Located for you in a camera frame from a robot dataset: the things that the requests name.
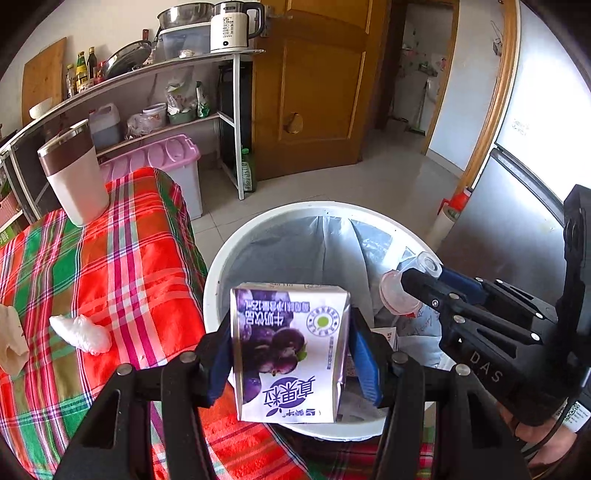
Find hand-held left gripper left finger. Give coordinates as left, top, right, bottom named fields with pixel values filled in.
left=54, top=314, right=234, bottom=480

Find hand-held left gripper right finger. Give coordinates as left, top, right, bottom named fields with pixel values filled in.
left=348, top=307, right=532, bottom=480

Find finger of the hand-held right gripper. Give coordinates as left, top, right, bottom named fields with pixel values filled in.
left=438, top=269, right=558, bottom=325
left=401, top=268, right=542, bottom=346

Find clear plastic cup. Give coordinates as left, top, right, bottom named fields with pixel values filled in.
left=379, top=253, right=446, bottom=317

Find purple drink carton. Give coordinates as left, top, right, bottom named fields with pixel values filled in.
left=230, top=282, right=352, bottom=423

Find white trash bin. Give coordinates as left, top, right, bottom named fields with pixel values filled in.
left=203, top=200, right=444, bottom=441

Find clear bin liner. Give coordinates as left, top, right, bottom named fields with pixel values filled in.
left=231, top=212, right=444, bottom=416

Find plaid tablecloth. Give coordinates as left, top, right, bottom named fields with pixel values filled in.
left=0, top=167, right=435, bottom=480

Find silver refrigerator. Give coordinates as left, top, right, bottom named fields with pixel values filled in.
left=438, top=0, right=591, bottom=296

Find mop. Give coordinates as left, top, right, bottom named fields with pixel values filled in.
left=406, top=76, right=428, bottom=136

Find green glass bottle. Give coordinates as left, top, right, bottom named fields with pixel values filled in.
left=240, top=148, right=257, bottom=193

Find beige crumpled paper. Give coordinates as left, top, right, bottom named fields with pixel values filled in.
left=0, top=305, right=29, bottom=374

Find pink storage box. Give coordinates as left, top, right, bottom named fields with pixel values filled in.
left=99, top=134, right=204, bottom=221

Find white and brown tumbler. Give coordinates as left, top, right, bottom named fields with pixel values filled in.
left=37, top=119, right=110, bottom=228

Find wooden door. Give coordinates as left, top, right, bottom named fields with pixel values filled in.
left=252, top=0, right=393, bottom=182

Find white plastic tub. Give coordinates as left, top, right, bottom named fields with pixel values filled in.
left=142, top=102, right=168, bottom=129

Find plastic oil jug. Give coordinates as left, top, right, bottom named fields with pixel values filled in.
left=89, top=104, right=122, bottom=148

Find green and white food bags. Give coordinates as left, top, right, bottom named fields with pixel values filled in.
left=166, top=80, right=211, bottom=123

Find white shelf rack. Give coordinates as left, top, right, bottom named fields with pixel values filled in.
left=0, top=48, right=266, bottom=222

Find metal pan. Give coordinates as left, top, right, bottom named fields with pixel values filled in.
left=100, top=39, right=153, bottom=79

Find clear lidded storage box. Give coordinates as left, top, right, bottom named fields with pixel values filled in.
left=159, top=25, right=213, bottom=60

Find wooden cutting board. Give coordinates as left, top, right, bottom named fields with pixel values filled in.
left=21, top=38, right=68, bottom=114

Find white electric kettle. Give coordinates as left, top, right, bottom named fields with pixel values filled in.
left=210, top=1, right=266, bottom=54

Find steel basin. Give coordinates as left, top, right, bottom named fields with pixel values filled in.
left=157, top=2, right=215, bottom=29

